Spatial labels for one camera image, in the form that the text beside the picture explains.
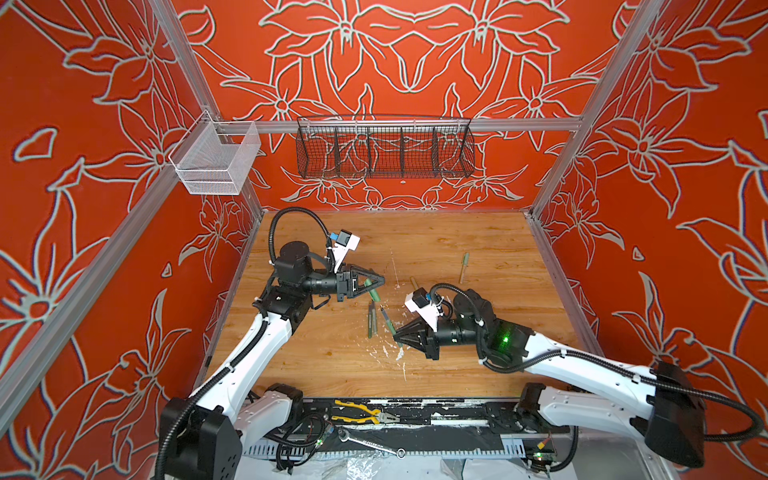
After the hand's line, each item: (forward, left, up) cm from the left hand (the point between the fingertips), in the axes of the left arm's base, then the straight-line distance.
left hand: (380, 284), depth 64 cm
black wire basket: (+53, +3, +1) cm, 53 cm away
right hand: (-7, -4, -9) cm, 12 cm away
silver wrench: (-25, +7, -30) cm, 40 cm away
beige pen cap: (+19, -10, -29) cm, 36 cm away
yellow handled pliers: (-21, 0, -29) cm, 36 cm away
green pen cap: (-2, +1, -1) cm, 3 cm away
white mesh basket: (+42, +57, +2) cm, 71 cm away
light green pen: (+6, +3, -29) cm, 30 cm away
